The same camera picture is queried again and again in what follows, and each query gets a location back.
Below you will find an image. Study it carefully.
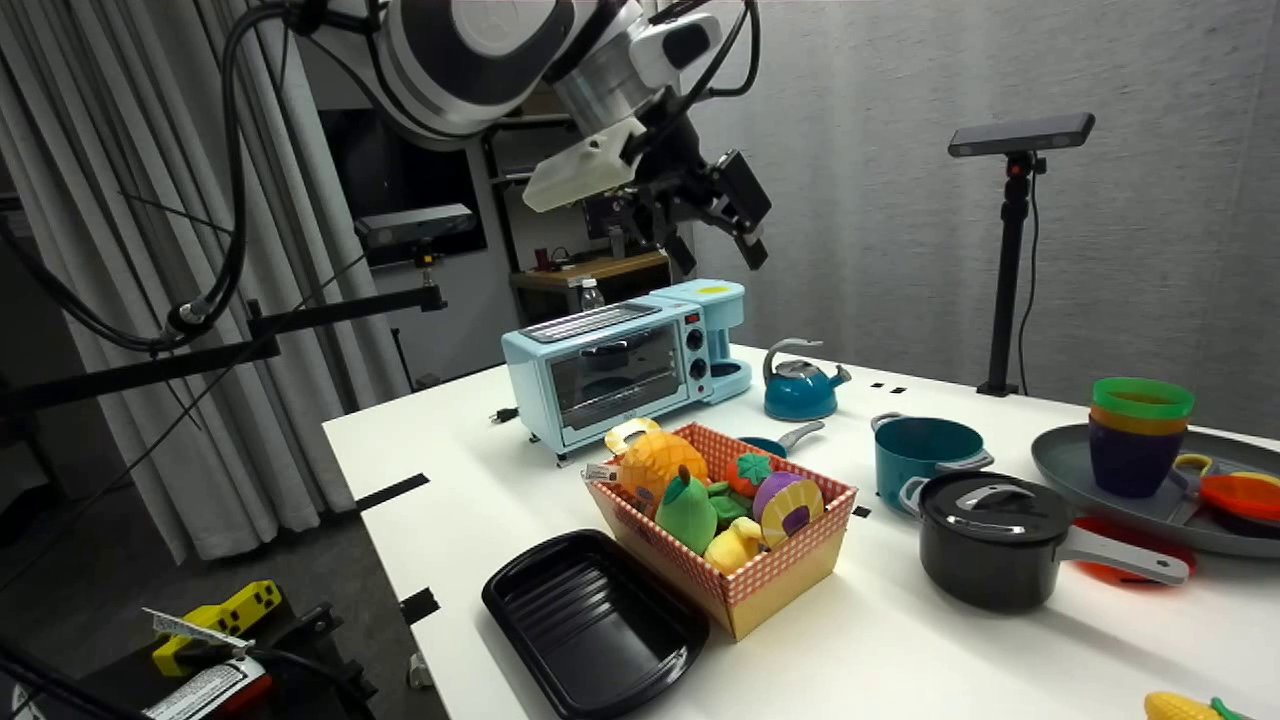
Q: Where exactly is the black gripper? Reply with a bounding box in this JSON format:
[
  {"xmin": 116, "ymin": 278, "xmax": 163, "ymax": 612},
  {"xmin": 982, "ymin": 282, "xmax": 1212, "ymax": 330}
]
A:
[{"xmin": 623, "ymin": 108, "xmax": 780, "ymax": 282}]

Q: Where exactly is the dark pot lid with handle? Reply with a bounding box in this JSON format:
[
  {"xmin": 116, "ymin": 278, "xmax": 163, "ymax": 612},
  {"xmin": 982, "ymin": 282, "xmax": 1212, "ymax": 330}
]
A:
[{"xmin": 917, "ymin": 462, "xmax": 1077, "ymax": 533}]

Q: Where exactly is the blue toy pot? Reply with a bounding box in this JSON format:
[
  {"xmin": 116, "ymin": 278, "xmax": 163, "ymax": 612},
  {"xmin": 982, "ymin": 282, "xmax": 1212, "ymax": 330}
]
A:
[{"xmin": 867, "ymin": 407, "xmax": 999, "ymax": 517}]

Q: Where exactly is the black toy pot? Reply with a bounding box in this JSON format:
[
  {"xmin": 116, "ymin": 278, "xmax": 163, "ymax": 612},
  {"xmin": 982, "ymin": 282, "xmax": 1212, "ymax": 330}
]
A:
[{"xmin": 912, "ymin": 466, "xmax": 1196, "ymax": 621}]

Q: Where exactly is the light blue toaster oven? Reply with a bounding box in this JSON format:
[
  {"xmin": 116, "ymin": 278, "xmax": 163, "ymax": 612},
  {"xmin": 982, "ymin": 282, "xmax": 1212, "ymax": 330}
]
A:
[{"xmin": 500, "ymin": 276, "xmax": 756, "ymax": 462}]

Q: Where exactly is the blue toy kettle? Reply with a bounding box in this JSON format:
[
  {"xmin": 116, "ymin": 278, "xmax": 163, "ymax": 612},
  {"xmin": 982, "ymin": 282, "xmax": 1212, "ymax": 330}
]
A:
[{"xmin": 760, "ymin": 330, "xmax": 856, "ymax": 422}]

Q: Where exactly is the dark shelf unit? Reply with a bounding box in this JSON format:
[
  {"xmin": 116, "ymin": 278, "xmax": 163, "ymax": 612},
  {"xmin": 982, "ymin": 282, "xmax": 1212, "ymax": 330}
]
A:
[{"xmin": 467, "ymin": 91, "xmax": 677, "ymax": 330}]

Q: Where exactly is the blue toy frying pan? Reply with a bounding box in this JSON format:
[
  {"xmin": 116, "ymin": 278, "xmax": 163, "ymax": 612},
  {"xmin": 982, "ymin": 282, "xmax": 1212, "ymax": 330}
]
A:
[{"xmin": 734, "ymin": 421, "xmax": 829, "ymax": 458}]

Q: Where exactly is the orange plush toy fruit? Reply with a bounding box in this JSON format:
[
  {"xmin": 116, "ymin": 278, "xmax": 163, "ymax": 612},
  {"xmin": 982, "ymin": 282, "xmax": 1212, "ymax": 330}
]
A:
[{"xmin": 608, "ymin": 422, "xmax": 715, "ymax": 518}]

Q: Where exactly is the red toy strawberry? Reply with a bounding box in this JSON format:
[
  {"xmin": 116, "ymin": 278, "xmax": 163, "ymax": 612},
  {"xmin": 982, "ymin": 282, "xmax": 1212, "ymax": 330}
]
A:
[{"xmin": 724, "ymin": 449, "xmax": 780, "ymax": 503}]

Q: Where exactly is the green toy fruit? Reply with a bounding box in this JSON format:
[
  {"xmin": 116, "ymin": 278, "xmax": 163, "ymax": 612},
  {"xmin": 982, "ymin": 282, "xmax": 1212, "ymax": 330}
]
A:
[{"xmin": 652, "ymin": 466, "xmax": 719, "ymax": 559}]

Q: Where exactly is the purple toy vegetable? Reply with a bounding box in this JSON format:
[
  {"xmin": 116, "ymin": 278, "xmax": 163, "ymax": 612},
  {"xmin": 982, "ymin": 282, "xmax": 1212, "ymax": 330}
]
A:
[{"xmin": 750, "ymin": 462, "xmax": 833, "ymax": 557}]

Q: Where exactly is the black monitor screen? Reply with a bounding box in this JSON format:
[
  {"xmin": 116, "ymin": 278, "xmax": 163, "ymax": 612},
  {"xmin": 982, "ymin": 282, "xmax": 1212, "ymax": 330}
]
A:
[{"xmin": 317, "ymin": 104, "xmax": 493, "ymax": 264}]

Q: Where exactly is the yellow toy fruit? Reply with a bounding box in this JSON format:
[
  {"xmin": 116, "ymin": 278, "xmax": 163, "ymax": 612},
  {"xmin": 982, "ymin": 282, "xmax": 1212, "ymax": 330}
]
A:
[{"xmin": 700, "ymin": 512, "xmax": 769, "ymax": 576}]

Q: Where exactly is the orange checkered cardboard basket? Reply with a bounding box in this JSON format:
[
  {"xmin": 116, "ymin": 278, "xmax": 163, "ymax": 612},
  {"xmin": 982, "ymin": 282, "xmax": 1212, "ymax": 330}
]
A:
[{"xmin": 585, "ymin": 421, "xmax": 863, "ymax": 645}]

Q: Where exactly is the black metal boom bar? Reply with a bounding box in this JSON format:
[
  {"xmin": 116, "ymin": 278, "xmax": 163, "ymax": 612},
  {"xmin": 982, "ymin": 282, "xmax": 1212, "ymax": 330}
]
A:
[{"xmin": 0, "ymin": 278, "xmax": 453, "ymax": 421}]

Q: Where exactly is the black ribbed baking tray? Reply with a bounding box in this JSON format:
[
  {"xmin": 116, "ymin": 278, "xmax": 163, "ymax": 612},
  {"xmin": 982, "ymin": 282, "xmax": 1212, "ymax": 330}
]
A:
[{"xmin": 476, "ymin": 525, "xmax": 715, "ymax": 720}]

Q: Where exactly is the grey round plate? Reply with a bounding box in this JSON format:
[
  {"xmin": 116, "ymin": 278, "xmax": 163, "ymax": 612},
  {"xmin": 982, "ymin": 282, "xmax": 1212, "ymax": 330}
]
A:
[{"xmin": 1030, "ymin": 421, "xmax": 1280, "ymax": 562}]

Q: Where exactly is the green toy cup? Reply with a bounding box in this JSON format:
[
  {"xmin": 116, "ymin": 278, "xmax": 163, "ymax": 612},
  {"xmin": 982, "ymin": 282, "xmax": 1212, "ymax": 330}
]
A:
[{"xmin": 1085, "ymin": 371, "xmax": 1201, "ymax": 427}]

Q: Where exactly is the orange toy cup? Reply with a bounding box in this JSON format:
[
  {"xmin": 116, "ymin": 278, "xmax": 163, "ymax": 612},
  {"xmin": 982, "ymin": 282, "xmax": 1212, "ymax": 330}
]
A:
[{"xmin": 1085, "ymin": 407, "xmax": 1192, "ymax": 442}]

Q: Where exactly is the large black tape strip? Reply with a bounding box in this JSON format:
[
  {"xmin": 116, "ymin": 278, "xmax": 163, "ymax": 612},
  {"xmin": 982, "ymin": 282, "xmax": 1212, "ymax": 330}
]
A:
[{"xmin": 398, "ymin": 582, "xmax": 444, "ymax": 627}]

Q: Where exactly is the purple toy cup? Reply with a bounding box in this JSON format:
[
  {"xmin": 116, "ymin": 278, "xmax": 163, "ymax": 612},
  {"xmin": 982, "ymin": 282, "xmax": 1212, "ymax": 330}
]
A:
[{"xmin": 1085, "ymin": 422, "xmax": 1189, "ymax": 503}]

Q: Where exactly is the red flat toy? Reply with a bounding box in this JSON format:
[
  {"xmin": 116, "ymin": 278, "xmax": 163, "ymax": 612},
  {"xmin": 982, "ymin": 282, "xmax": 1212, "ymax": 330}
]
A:
[{"xmin": 1066, "ymin": 507, "xmax": 1179, "ymax": 590}]

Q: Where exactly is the small yellow rimmed toy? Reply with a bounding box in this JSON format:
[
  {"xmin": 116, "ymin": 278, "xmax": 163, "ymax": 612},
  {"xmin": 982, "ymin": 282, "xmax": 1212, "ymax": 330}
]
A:
[{"xmin": 1169, "ymin": 449, "xmax": 1220, "ymax": 488}]

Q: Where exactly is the red orange toy bowl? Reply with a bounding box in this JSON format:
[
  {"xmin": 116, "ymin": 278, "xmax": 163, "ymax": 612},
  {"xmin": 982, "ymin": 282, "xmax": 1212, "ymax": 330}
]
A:
[{"xmin": 1192, "ymin": 462, "xmax": 1280, "ymax": 533}]

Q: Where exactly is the white curtain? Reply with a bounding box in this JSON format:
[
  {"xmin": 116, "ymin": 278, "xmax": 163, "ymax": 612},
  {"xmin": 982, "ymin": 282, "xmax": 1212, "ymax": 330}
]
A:
[{"xmin": 0, "ymin": 0, "xmax": 411, "ymax": 566}]

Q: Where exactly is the yellow hand tool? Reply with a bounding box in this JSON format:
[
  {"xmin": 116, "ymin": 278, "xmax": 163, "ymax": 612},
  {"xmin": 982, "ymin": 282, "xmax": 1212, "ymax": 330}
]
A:
[{"xmin": 143, "ymin": 576, "xmax": 289, "ymax": 680}]

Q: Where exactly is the yellow green toy lemon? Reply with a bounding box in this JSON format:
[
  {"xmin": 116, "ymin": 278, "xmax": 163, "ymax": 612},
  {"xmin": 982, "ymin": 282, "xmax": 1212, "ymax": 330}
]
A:
[{"xmin": 1142, "ymin": 688, "xmax": 1260, "ymax": 720}]

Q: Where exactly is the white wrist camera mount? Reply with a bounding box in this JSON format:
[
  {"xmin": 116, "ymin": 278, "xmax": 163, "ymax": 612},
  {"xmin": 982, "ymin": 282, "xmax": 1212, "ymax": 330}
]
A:
[{"xmin": 520, "ymin": 113, "xmax": 649, "ymax": 216}]

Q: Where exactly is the black stereo camera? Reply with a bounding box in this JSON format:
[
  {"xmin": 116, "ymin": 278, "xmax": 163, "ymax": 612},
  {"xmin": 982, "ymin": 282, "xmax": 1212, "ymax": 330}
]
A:
[
  {"xmin": 945, "ymin": 108, "xmax": 1102, "ymax": 163},
  {"xmin": 351, "ymin": 199, "xmax": 488, "ymax": 266}
]

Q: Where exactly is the black camera tripod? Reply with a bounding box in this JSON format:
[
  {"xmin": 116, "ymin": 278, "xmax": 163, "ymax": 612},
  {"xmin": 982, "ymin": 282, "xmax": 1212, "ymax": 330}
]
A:
[{"xmin": 976, "ymin": 148, "xmax": 1051, "ymax": 401}]

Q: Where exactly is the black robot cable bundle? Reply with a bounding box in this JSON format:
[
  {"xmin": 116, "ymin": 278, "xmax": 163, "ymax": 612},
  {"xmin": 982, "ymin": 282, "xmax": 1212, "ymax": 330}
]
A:
[{"xmin": 0, "ymin": 0, "xmax": 405, "ymax": 356}]

